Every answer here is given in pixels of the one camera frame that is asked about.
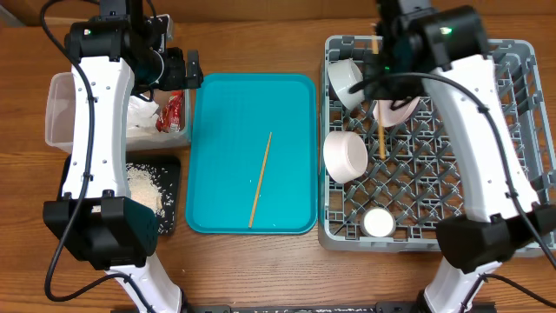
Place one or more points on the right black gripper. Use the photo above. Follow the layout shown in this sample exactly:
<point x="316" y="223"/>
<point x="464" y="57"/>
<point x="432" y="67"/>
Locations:
<point x="392" y="91"/>

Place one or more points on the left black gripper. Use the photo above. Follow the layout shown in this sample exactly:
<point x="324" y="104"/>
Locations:
<point x="179" y="77"/>

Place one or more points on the wooden chopstick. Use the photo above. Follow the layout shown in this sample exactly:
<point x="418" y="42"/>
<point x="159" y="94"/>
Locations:
<point x="261" y="176"/>
<point x="381" y="137"/>

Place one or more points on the red snack wrapper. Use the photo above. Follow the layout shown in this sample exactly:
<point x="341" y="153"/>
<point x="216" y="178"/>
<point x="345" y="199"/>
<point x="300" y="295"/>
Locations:
<point x="169" y="120"/>

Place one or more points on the grey metal bowl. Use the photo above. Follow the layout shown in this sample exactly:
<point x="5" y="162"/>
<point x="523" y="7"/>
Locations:
<point x="342" y="76"/>

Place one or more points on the small white plate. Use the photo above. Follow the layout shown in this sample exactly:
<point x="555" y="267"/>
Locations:
<point x="392" y="114"/>

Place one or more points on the white napkin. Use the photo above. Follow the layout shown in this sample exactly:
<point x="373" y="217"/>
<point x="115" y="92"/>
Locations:
<point x="141" y="118"/>

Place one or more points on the large white plate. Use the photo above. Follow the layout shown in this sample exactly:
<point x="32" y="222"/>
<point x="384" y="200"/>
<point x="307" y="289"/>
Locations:
<point x="345" y="156"/>

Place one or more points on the rice leftovers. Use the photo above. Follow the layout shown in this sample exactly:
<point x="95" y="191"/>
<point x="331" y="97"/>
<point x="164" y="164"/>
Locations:
<point x="151" y="185"/>

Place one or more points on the white cup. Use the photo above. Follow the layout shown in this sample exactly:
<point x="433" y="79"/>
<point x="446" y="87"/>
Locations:
<point x="378" y="222"/>

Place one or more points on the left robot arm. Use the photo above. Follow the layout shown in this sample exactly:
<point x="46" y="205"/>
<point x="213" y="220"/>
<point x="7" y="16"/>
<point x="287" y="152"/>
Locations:
<point x="117" y="54"/>

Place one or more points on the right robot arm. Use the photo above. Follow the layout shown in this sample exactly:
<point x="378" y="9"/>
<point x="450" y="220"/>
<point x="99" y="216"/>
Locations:
<point x="446" y="55"/>

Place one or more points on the clear plastic waste bin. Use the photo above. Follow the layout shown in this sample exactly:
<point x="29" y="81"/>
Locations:
<point x="60" y="115"/>

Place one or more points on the grey dishwasher rack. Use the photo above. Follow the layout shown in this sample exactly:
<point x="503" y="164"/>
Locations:
<point x="419" y="183"/>

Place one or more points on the teal serving tray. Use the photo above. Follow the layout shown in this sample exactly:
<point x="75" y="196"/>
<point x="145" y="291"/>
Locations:
<point x="234" y="114"/>

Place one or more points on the black plastic tray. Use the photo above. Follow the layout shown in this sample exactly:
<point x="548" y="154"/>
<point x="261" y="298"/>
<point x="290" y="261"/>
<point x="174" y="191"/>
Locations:
<point x="166" y="225"/>

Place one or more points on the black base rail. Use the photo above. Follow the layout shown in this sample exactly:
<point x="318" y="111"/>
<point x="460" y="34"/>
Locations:
<point x="382" y="307"/>

